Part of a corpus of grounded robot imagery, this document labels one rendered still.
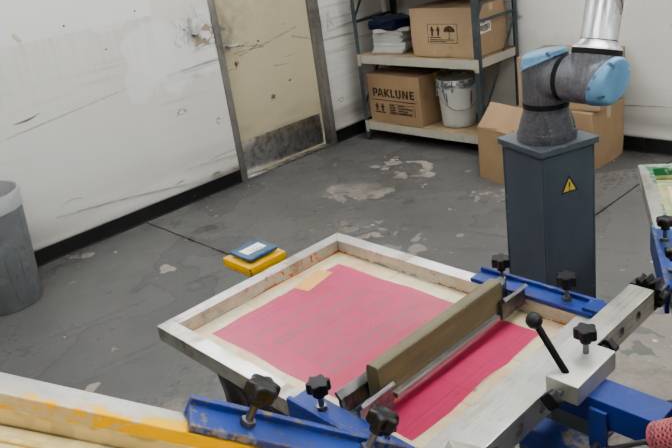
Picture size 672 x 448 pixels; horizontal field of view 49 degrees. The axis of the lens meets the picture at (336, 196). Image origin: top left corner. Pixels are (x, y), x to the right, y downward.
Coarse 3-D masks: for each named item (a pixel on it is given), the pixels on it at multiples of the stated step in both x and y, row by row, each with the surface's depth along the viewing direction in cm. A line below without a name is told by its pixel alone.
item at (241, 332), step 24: (264, 312) 176; (288, 312) 174; (240, 336) 167; (264, 360) 156; (288, 360) 155; (360, 360) 152; (336, 384) 145; (432, 384) 141; (456, 384) 140; (408, 408) 135; (432, 408) 134; (408, 432) 129
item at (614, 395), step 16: (608, 384) 120; (592, 400) 118; (608, 400) 117; (624, 400) 116; (640, 400) 116; (656, 400) 115; (608, 416) 117; (624, 416) 114; (640, 416) 112; (656, 416) 112; (624, 432) 115; (640, 432) 113
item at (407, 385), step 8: (488, 320) 152; (496, 320) 152; (480, 328) 149; (488, 328) 150; (472, 336) 147; (456, 344) 145; (464, 344) 145; (448, 352) 143; (456, 352) 144; (440, 360) 141; (424, 368) 139; (432, 368) 139; (416, 376) 137; (424, 376) 138; (408, 384) 135; (400, 392) 134
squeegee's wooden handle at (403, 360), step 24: (480, 288) 151; (456, 312) 144; (480, 312) 150; (408, 336) 138; (432, 336) 140; (456, 336) 145; (384, 360) 132; (408, 360) 136; (432, 360) 141; (384, 384) 132
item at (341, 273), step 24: (312, 288) 184; (384, 288) 179; (408, 288) 177; (432, 312) 165; (480, 336) 154; (504, 336) 153; (528, 336) 151; (456, 360) 147; (480, 360) 146; (504, 360) 145
